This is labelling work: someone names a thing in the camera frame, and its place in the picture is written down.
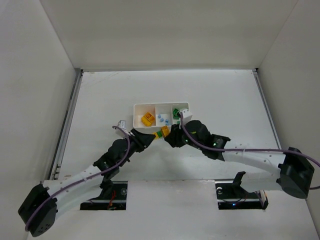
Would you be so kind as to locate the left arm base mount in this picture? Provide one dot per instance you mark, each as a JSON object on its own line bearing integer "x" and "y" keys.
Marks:
{"x": 109, "y": 200}

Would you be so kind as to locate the right aluminium frame rail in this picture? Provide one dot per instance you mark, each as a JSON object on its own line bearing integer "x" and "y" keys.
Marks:
{"x": 265, "y": 139}

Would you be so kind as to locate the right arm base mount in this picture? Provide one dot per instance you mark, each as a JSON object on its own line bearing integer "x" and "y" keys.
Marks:
{"x": 231, "y": 196}

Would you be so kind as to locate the yellow curved lego brick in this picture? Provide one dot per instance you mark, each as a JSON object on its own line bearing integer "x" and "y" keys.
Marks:
{"x": 148, "y": 119}

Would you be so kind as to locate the yellow lego cluster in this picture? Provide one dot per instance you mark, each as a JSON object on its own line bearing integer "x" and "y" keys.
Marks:
{"x": 162, "y": 133}

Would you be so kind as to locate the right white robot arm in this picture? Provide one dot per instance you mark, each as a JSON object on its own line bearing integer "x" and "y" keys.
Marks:
{"x": 281, "y": 170}

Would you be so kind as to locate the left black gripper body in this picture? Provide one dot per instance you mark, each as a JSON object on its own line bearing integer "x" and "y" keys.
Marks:
{"x": 139, "y": 141}

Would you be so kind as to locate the white divided sorting tray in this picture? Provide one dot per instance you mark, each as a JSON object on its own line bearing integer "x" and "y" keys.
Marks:
{"x": 165, "y": 109}

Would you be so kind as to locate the aluminium frame rail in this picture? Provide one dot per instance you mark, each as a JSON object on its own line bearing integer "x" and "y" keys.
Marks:
{"x": 265, "y": 139}
{"x": 56, "y": 162}

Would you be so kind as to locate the green square lego brick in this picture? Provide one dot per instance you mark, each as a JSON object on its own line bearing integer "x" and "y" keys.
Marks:
{"x": 176, "y": 113}

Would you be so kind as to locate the left aluminium frame rail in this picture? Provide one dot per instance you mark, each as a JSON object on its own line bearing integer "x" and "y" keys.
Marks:
{"x": 56, "y": 162}

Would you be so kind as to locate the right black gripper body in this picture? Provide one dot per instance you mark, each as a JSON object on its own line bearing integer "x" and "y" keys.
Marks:
{"x": 175, "y": 136}

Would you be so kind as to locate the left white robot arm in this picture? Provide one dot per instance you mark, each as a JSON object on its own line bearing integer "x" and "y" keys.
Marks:
{"x": 44, "y": 204}

